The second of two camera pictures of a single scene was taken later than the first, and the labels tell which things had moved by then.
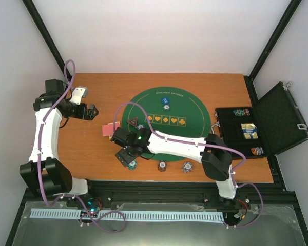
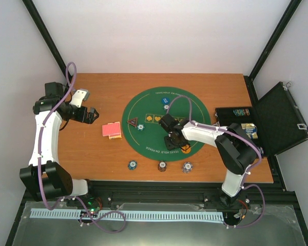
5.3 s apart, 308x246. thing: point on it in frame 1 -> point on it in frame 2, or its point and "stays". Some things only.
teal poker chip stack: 132,165 stays
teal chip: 167,107 stays
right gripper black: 124,159 -> 170,146
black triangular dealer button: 133,121 stays
